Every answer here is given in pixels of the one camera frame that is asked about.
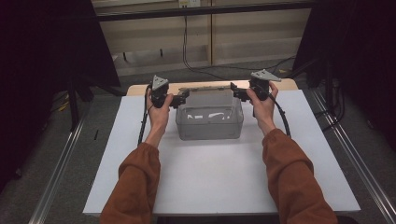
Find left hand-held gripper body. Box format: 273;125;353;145
148;75;172;109

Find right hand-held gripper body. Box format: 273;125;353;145
247;68;282;103

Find clear plastic container lid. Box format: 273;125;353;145
178;84;238;109

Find clear plastic container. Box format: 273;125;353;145
175;98;245;141

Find person's left hand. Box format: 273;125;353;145
145;89;175;142

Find person's right hand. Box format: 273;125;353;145
245;80;280;137

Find wooden table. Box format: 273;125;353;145
126;77;300;97

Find white board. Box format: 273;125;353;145
82;90;361;217

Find black horizontal bar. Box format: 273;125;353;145
95;1;316;22

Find black stand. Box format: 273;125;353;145
66;74;95;133

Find yellow floor item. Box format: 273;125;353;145
57;100;71;113

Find black curtain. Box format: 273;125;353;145
291;0;396;152
0;0;122;190

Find left hand-held gripper black cable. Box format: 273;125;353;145
137;84;154;147

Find hand-held gripper black cable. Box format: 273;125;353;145
137;84;154;147
266;91;292;139

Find black floor cable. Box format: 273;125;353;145
181;15;297;81

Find right hand-held gripper black cable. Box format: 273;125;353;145
266;91;292;139

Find bundle of black cables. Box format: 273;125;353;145
313;77;347;133

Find white wall outlet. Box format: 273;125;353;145
178;0;202;9

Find aluminium rail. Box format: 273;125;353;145
310;89;396;224
28;102;92;224

